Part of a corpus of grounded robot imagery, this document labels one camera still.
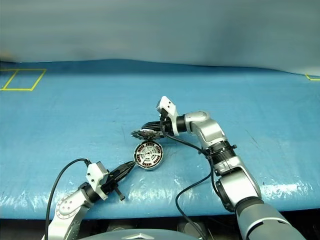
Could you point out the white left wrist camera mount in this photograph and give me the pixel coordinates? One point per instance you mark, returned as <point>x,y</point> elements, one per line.
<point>96,175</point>

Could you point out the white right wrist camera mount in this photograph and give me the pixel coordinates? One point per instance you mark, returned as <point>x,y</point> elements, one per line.
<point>167,105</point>

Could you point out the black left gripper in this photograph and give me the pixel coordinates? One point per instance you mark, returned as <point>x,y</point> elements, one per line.
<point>111,183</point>

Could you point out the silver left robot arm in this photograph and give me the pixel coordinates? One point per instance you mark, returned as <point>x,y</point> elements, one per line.
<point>67,207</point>

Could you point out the grey robot chest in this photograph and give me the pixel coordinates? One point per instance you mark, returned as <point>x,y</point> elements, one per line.
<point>137,236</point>

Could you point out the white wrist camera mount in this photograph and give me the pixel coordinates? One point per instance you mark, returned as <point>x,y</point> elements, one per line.
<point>96,175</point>
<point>167,105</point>

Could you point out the round grey disc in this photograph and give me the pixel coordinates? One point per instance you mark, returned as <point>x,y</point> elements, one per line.
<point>191,228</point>

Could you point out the silver stator with copper windings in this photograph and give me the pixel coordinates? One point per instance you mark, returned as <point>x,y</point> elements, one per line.
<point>156,168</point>

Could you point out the finned silver motor end cap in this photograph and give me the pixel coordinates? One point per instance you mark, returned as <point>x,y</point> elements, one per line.
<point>145,135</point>

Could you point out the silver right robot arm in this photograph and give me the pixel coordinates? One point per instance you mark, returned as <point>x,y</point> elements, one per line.
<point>240,180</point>

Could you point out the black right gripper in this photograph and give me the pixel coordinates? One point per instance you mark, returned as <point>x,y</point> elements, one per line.
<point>168,127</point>

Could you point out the yellow tape corner marking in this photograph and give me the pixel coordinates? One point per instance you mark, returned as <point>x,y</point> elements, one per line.
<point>312,78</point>

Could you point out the blue plastic table cover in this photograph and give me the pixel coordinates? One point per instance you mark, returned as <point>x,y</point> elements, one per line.
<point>75,120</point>

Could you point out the yellow tape rectangle marking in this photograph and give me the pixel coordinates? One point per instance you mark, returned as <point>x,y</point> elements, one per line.
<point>36,81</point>

